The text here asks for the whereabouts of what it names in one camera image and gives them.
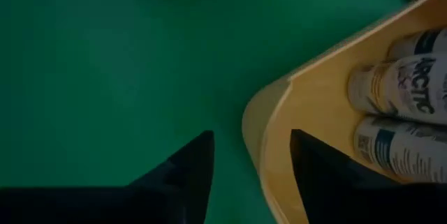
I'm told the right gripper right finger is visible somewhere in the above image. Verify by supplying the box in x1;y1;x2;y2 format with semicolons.
289;128;447;224

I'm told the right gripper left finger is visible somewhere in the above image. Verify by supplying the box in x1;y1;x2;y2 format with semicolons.
0;129;216;224

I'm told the white Celsius can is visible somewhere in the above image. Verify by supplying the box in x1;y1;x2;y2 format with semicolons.
347;52;447;126
352;115;447;185
387;27;447;59

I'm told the yellow plastic bin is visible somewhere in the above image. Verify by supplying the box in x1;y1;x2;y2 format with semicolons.
241;0;447;224

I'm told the green table mat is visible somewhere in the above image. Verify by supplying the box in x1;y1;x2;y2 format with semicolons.
0;0;413;224

